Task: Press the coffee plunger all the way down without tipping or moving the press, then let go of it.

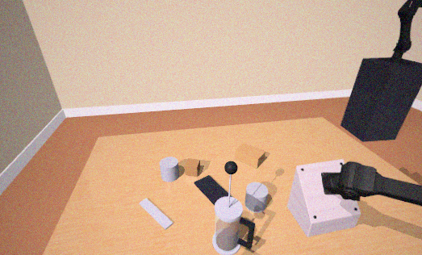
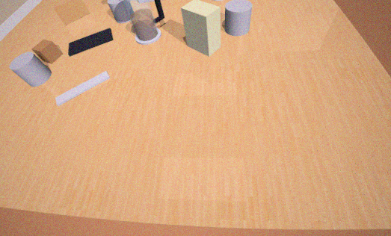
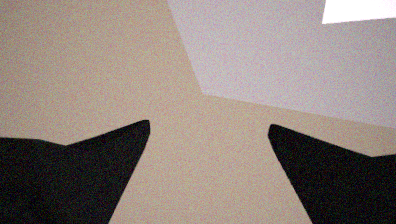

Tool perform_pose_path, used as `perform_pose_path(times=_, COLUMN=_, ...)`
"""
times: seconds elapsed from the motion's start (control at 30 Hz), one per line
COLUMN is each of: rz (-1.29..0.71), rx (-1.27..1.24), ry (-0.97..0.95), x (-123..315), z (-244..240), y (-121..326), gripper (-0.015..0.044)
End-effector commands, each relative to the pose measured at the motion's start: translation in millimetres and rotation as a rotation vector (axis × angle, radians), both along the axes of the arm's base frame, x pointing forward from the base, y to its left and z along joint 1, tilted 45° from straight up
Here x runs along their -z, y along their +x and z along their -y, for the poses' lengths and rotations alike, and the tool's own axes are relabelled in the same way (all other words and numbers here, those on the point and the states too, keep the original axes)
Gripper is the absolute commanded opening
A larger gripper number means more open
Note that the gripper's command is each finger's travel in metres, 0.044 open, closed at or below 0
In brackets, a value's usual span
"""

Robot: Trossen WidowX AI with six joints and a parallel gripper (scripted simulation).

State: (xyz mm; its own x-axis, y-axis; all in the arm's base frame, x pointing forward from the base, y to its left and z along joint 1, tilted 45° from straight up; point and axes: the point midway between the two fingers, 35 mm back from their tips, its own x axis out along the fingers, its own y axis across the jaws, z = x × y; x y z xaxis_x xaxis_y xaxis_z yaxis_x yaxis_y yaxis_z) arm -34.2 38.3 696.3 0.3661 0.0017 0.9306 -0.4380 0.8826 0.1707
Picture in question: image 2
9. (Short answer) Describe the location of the tan rectangular block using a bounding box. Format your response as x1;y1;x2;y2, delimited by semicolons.
54;0;90;25

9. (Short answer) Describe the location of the pale lavender flat bar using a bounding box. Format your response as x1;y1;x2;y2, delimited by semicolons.
56;70;110;106

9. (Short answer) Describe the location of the grey cylinder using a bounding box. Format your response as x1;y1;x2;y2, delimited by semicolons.
108;0;130;23
225;0;252;36
9;52;52;87

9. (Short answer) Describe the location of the brown cube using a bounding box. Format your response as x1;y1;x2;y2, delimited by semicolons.
31;39;63;63

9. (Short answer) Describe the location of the dark navy flat bar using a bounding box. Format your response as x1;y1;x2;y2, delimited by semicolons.
68;28;113;56

